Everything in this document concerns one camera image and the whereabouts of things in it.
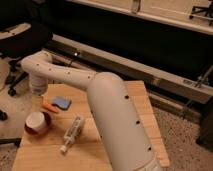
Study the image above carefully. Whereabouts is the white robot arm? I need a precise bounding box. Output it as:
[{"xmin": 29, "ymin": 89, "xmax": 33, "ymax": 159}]
[{"xmin": 21, "ymin": 51, "xmax": 163, "ymax": 171}]

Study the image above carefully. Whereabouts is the blue sponge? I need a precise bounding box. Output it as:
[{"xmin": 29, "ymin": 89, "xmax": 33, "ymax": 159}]
[{"xmin": 51, "ymin": 96, "xmax": 71, "ymax": 110}]

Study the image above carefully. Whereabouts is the clear plastic syringe tube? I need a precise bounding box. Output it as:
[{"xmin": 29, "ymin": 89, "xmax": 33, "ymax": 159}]
[{"xmin": 60, "ymin": 116, "xmax": 85, "ymax": 154}]

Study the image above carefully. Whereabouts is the orange carrot toy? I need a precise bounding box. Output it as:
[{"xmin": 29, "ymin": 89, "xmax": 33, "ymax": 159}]
[{"xmin": 42, "ymin": 101, "xmax": 59, "ymax": 113}]

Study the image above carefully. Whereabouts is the wooden table board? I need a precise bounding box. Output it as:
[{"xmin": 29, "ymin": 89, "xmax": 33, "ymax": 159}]
[{"xmin": 12, "ymin": 81, "xmax": 170, "ymax": 171}]

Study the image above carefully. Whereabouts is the black office chair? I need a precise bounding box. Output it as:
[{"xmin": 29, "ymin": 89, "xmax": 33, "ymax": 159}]
[{"xmin": 0, "ymin": 0, "xmax": 53, "ymax": 96}]

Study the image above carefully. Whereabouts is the office chair base background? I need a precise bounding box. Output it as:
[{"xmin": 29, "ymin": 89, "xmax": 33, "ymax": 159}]
[{"xmin": 189, "ymin": 0, "xmax": 213, "ymax": 25}]

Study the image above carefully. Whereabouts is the long metal rail beam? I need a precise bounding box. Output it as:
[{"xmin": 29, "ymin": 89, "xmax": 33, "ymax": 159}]
[{"xmin": 49, "ymin": 35, "xmax": 213, "ymax": 104}]

